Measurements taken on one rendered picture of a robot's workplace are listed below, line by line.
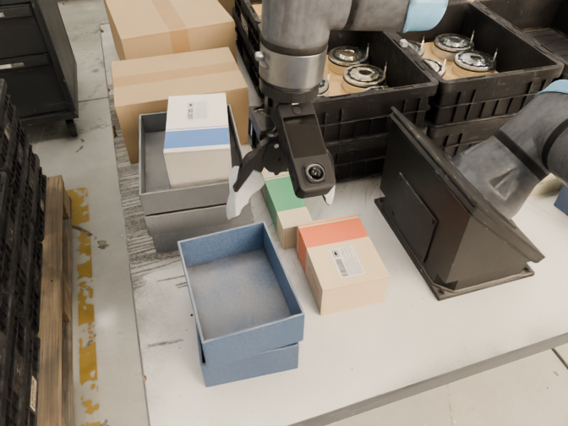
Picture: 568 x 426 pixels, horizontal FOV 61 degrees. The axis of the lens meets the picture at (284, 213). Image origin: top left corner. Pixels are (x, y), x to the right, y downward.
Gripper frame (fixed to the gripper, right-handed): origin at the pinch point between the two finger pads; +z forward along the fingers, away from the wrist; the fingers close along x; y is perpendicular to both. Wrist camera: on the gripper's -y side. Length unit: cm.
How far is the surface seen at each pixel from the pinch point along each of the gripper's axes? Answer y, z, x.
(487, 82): 28, -2, -53
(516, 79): 28, -3, -60
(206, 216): 20.3, 17.1, 7.5
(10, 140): 106, 50, 58
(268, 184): 28.1, 17.7, -7.0
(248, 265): 6.6, 17.2, 2.7
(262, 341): -10.1, 14.8, 4.8
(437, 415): -1, 90, -55
